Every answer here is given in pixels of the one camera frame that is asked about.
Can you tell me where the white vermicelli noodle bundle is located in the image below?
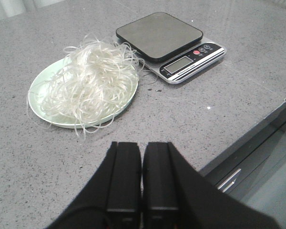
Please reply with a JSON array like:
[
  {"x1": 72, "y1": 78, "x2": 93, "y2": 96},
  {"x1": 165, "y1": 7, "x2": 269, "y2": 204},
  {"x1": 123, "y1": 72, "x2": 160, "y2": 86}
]
[{"x1": 41, "y1": 33, "x2": 144, "y2": 139}]

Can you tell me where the silver drawer handle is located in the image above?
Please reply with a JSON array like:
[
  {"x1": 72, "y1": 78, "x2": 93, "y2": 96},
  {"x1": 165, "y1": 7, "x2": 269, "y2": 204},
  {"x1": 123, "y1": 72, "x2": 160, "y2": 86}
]
[{"x1": 217, "y1": 168, "x2": 242, "y2": 193}]

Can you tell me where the light green round plate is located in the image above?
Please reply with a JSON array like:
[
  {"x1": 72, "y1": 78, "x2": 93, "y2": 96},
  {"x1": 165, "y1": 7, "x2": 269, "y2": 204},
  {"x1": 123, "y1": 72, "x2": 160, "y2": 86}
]
[{"x1": 27, "y1": 58, "x2": 138, "y2": 129}]

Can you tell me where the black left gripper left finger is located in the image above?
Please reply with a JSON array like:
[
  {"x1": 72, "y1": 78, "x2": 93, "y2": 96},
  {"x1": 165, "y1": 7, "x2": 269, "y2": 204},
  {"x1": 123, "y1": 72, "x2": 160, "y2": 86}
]
[{"x1": 48, "y1": 142, "x2": 141, "y2": 229}]

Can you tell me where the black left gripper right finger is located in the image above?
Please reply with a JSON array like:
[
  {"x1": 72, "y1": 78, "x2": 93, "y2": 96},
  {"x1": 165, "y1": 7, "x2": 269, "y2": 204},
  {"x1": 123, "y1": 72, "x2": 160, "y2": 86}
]
[{"x1": 143, "y1": 142, "x2": 280, "y2": 229}]

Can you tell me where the black silver kitchen scale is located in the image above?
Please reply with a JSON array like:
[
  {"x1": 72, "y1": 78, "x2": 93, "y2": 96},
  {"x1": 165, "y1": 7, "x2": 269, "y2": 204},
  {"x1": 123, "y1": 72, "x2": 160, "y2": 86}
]
[{"x1": 116, "y1": 12, "x2": 226, "y2": 84}]

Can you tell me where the white pleated curtain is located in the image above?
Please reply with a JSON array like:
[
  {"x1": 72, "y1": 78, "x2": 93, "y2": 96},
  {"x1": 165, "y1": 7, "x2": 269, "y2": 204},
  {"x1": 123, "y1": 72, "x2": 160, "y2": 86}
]
[{"x1": 0, "y1": 0, "x2": 62, "y2": 20}]

